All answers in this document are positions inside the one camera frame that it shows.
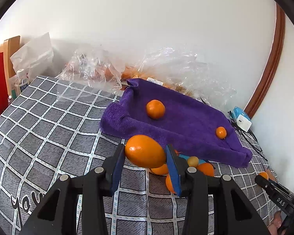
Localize medium orange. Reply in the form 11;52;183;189
196;163;214;177

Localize round orange with stem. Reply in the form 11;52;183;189
150;163;169;176

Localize white plastic bag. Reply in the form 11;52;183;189
10;32;57;81

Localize large round orange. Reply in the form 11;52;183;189
165;174;175;194

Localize large clear plastic bag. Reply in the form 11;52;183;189
122;47;236;110

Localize plastic bottle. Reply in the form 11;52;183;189
15;69;30;96

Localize clear bag left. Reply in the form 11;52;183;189
58;47;125;94

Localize yellow-green small fruit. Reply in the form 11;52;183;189
187;156;199;168

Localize small kumquat orange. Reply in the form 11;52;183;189
216;126;227;139

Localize purple towel tray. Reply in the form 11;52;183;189
100;79;253;168

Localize blue white tissue pack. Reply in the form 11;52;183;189
233;106;252;132

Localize brown door frame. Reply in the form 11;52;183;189
244;3;286;118

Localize large textured mandarin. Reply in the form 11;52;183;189
146;99;166;120

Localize black cables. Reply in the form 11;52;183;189
227;110;269;162

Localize cardboard box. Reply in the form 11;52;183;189
0;36;21;96

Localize oval smooth orange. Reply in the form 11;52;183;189
125;135;166;169

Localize person's right hand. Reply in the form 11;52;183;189
268;211;282;235

